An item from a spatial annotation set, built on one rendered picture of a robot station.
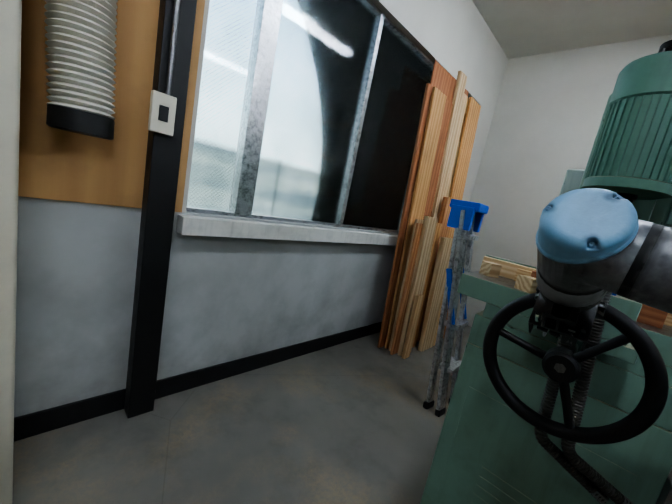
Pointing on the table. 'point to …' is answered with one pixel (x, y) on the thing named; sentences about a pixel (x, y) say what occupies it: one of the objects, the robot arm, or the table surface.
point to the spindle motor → (637, 132)
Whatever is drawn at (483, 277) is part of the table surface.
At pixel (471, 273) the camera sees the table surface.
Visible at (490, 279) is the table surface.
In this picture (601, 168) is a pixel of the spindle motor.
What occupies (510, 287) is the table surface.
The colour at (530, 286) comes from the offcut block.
